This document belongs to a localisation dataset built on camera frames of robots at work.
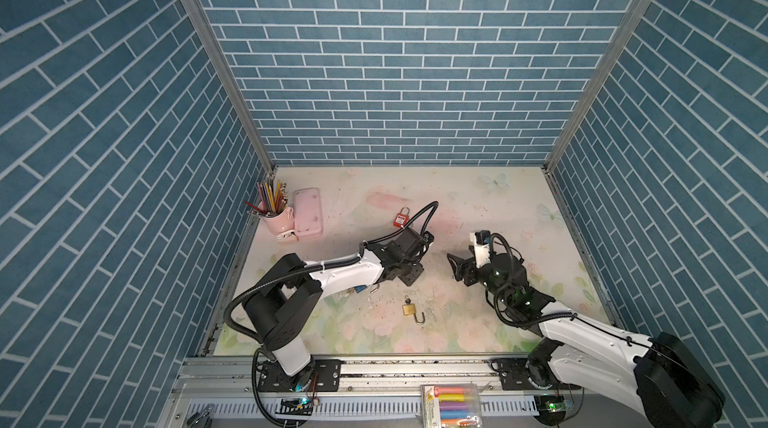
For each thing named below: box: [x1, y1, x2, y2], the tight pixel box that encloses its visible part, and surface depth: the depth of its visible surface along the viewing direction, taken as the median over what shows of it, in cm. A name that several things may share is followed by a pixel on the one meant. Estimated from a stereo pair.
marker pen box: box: [421, 384, 483, 428], surface depth 69 cm
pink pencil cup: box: [258, 201, 299, 244], surface depth 100 cm
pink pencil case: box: [293, 187, 323, 237], surface depth 104 cm
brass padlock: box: [402, 303, 425, 324], surface depth 86 cm
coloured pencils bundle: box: [244, 177, 289, 216], surface depth 97 cm
